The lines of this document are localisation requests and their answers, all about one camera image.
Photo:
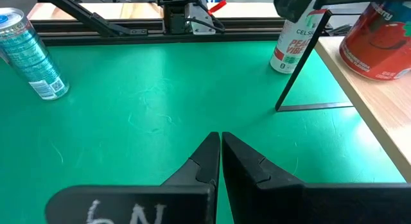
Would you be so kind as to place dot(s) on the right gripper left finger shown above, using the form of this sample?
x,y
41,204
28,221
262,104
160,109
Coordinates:
x,y
202,172

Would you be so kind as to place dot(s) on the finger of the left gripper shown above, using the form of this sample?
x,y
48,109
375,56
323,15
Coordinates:
x,y
295,5

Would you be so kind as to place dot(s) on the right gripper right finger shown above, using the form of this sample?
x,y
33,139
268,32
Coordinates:
x,y
250,192

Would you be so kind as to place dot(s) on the white Celsius peach can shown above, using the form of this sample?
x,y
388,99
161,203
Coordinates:
x,y
290,41

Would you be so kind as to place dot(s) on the red Fanta strawberry can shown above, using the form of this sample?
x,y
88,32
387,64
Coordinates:
x,y
379,41

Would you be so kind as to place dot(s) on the teal Red Bull can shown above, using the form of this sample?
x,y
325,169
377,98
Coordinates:
x,y
35,57

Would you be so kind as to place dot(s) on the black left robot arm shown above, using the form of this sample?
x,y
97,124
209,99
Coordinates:
x,y
175,12

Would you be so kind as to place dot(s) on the wooden shelf with black legs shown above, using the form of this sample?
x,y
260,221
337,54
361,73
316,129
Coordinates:
x,y
369,95

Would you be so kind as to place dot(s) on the red tape tag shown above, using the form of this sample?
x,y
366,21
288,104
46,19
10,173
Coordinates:
x,y
217,6

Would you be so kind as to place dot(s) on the white metal bracket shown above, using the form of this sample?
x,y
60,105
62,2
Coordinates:
x,y
199,17

